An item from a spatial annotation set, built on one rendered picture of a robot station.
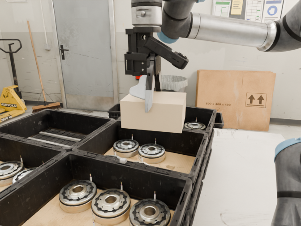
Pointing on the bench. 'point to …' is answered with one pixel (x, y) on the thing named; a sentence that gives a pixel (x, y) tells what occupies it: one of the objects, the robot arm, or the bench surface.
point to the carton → (154, 112)
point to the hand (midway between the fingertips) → (155, 104)
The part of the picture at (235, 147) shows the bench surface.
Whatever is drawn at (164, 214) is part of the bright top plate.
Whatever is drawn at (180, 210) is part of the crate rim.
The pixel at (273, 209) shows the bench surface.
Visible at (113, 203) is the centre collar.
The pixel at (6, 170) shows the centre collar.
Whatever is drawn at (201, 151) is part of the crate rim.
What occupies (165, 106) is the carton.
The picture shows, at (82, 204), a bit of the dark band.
